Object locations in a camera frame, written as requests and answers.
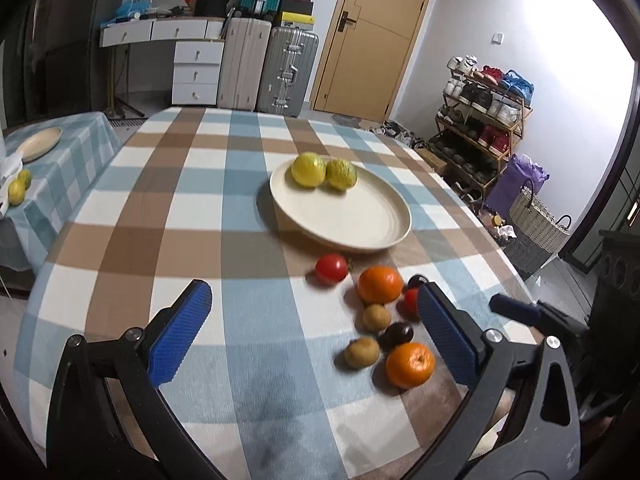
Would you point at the beige suitcase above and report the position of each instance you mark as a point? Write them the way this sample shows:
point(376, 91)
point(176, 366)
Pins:
point(245, 65)

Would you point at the orange mandarin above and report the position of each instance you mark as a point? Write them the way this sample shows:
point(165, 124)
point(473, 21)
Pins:
point(380, 285)
point(410, 365)

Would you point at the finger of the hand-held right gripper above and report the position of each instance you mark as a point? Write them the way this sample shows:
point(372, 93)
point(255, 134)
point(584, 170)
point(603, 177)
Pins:
point(512, 306)

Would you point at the dark wardrobe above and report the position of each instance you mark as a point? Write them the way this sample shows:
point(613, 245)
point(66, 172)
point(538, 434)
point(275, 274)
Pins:
point(60, 35)

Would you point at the cardboard box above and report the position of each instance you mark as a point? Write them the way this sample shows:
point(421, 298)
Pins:
point(432, 160)

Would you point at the yellow lemon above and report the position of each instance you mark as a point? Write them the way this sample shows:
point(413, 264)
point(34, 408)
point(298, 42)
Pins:
point(308, 170)

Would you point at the loose slippers pile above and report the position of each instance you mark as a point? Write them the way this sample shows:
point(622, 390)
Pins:
point(395, 130)

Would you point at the grey door mat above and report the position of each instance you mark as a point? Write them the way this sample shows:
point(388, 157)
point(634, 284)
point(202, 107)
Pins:
point(347, 120)

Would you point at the red tomato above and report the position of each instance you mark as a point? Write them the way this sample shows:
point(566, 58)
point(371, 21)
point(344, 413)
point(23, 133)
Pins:
point(411, 302)
point(331, 268)

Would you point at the blue desk clutter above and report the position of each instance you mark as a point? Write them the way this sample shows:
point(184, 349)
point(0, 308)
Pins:
point(130, 10)

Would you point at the wooden door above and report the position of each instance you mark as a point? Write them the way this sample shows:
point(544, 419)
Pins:
point(365, 60)

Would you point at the brown blue checked tablecloth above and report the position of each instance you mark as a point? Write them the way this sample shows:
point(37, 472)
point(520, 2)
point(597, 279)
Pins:
point(200, 185)

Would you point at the white crumpled paper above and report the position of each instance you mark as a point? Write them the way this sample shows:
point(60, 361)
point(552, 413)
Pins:
point(7, 167)

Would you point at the shoe rack with shoes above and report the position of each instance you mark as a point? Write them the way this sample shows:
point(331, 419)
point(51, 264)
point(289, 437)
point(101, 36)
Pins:
point(495, 110)

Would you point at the purple bag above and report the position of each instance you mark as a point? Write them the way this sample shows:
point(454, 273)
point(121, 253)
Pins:
point(515, 180)

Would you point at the silver suitcase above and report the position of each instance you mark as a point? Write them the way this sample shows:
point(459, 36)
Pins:
point(287, 70)

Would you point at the yellow black box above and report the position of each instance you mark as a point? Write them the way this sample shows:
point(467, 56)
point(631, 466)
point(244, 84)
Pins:
point(297, 19)

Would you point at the white desk with drawers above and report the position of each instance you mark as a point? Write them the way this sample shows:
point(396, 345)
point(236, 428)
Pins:
point(197, 52)

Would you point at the small yellow-green lemon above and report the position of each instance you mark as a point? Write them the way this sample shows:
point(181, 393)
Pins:
point(23, 178)
point(16, 192)

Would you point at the dark purple plum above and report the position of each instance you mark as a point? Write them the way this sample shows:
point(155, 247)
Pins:
point(416, 281)
point(398, 335)

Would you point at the woven grey basket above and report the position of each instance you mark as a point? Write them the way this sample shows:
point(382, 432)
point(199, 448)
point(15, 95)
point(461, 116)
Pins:
point(532, 220)

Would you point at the brown longan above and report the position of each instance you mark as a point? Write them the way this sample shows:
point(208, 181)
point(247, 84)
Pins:
point(376, 317)
point(361, 352)

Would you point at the black bag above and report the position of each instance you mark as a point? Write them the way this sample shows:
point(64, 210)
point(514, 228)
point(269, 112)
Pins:
point(212, 7)

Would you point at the cream round plate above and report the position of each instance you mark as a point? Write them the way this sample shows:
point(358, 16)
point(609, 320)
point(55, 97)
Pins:
point(350, 210)

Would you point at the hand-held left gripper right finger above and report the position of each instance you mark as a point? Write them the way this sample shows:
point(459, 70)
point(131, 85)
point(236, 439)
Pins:
point(445, 330)

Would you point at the blue mesh bag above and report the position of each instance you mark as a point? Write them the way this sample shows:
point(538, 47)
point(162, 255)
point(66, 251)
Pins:
point(517, 84)

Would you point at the pale blue checked tablecloth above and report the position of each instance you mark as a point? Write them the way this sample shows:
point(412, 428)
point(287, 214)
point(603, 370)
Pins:
point(75, 160)

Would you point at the green wrinkled lemon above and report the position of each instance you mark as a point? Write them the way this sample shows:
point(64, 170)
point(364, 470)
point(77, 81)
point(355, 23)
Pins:
point(341, 174)

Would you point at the small yellow-lid jar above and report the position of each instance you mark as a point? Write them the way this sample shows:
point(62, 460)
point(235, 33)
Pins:
point(497, 220)

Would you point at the wooden shoe rack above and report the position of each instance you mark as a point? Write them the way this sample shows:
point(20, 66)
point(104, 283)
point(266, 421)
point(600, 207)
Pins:
point(517, 132)

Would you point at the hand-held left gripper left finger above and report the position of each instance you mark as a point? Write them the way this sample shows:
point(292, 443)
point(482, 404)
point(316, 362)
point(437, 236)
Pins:
point(182, 330)

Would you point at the cream side plate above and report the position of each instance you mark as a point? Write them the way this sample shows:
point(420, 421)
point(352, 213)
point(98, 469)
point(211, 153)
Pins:
point(40, 142)

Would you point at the dark door frame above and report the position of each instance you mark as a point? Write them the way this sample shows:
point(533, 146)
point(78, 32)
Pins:
point(607, 200)

